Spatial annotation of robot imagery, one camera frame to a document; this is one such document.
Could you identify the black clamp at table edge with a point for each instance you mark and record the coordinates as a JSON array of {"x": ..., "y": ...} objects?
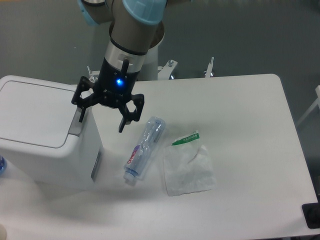
[{"x": 311, "y": 212}]

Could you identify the white frame at right edge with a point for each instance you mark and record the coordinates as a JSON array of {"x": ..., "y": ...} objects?
[{"x": 312, "y": 110}]

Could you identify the clear plastic bag green label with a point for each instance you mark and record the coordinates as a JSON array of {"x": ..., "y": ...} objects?
[{"x": 188, "y": 167}]

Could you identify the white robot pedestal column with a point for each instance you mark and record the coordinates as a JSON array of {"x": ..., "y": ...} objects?
[{"x": 151, "y": 65}]

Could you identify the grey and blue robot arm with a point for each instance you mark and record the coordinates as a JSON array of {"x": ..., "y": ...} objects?
[{"x": 135, "y": 23}]

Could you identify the white push-top trash can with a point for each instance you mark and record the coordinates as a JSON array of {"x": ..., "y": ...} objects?
[{"x": 42, "y": 135}]

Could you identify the white pedestal base frame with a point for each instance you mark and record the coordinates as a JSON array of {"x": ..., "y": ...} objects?
[{"x": 170, "y": 71}]

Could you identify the clear crushed plastic bottle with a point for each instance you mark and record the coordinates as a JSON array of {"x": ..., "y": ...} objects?
[{"x": 141, "y": 153}]

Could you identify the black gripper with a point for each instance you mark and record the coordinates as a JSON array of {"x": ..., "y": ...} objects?
[{"x": 113, "y": 86}]

